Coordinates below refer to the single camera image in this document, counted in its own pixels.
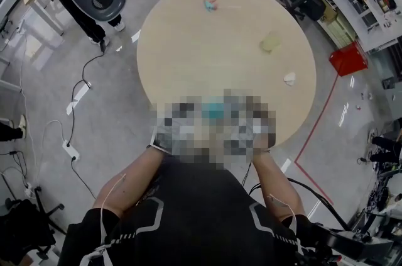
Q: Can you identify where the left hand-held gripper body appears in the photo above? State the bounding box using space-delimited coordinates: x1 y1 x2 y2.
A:
152 119 189 154

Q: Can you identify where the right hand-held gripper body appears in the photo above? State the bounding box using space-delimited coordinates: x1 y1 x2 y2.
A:
238 119 276 152

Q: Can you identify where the teal flask bottle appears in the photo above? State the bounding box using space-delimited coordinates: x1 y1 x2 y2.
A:
200 97 225 121

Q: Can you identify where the person's right forearm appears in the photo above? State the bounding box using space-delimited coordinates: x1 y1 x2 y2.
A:
253 150 307 225

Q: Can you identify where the person's left forearm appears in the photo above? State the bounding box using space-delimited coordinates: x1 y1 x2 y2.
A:
93 147 165 219

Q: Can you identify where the red floor tape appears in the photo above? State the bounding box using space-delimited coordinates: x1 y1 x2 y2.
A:
294 74 340 206

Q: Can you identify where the person's black clothing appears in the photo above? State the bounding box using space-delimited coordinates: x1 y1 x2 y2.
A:
58 160 334 266

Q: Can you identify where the clear plastic cup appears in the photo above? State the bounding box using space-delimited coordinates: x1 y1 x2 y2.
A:
259 31 282 53

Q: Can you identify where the white power strip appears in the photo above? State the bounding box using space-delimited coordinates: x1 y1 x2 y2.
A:
62 139 80 162

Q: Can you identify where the red box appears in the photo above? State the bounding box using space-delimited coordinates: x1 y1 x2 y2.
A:
329 41 369 77

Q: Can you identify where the small teal toy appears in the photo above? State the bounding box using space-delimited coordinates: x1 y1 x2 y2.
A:
202 0 219 13

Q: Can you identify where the black body-worn rig bar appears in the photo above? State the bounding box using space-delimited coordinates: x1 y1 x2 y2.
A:
313 226 394 263

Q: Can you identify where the black swivel chair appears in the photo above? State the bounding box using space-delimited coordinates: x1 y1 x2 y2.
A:
0 186 67 266

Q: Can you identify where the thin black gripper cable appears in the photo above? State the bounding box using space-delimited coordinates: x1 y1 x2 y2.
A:
240 160 262 197

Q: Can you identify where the white forearm sensor cable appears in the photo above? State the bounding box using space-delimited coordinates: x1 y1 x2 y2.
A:
99 173 128 247
268 194 298 235

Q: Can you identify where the thick black cable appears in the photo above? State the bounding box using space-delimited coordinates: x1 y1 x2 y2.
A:
288 178 350 230

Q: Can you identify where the black floor cable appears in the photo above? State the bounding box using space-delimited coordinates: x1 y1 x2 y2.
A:
67 43 106 146

